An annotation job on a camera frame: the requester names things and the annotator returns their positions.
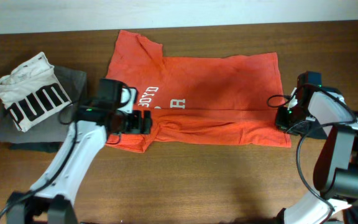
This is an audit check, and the red orange printed t-shirt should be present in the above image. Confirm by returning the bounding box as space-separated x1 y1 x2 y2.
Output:
107 30 291 153

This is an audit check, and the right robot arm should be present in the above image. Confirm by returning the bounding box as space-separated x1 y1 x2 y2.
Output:
275 71 358 223

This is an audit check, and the dark folded garment bottom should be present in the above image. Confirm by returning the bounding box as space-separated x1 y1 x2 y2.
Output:
9 142 60 153

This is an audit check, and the white Puma shirt folded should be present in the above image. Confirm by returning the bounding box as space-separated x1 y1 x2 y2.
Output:
0 52 71 133

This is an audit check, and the grey folded garment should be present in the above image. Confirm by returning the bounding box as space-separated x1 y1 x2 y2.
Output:
0 65 87 144

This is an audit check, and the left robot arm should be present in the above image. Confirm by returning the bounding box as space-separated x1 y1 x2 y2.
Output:
0 78 152 223

